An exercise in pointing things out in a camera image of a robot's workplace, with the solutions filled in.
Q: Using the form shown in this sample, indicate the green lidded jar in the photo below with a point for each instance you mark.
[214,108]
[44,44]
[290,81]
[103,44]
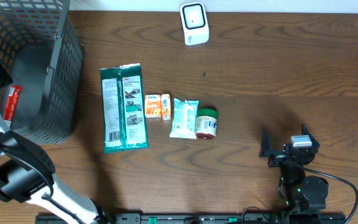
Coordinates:
[206,123]

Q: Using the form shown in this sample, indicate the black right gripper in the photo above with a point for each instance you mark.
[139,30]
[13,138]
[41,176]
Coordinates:
[278,156]

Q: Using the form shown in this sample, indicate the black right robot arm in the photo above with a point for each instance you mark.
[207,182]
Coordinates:
[303,194]

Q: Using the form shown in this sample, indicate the orange tissue pack cheeks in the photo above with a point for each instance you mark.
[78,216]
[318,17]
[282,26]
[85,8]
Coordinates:
[166,107]

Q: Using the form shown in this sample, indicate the dark mesh basket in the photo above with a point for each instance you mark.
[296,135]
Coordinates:
[41,53]

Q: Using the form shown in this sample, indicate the red snack bar wrapper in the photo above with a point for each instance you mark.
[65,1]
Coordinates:
[12,101]

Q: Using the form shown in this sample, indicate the green white gloves package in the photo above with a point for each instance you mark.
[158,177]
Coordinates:
[123,108]

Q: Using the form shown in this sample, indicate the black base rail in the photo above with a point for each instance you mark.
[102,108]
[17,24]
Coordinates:
[135,218]

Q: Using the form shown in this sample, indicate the orange tissue pack enjoy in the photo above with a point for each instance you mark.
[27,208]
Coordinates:
[153,106]

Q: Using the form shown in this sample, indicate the white barcode scanner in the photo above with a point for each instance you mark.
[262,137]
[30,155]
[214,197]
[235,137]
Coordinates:
[195,23]

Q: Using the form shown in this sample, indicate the teal white wipes pack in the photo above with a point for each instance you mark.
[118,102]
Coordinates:
[184,119]

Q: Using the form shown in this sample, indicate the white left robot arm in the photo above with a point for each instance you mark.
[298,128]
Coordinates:
[27,174]

